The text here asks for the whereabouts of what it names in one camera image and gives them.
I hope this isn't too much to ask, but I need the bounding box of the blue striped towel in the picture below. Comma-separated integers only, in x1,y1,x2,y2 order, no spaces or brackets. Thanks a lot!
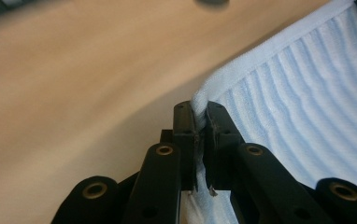
179,0,357,224

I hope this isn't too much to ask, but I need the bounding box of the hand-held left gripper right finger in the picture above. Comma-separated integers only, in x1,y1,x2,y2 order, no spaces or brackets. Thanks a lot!
204,100,247,192

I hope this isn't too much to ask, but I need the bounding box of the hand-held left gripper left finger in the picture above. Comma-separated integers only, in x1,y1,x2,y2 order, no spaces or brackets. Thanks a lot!
160,100,199,192

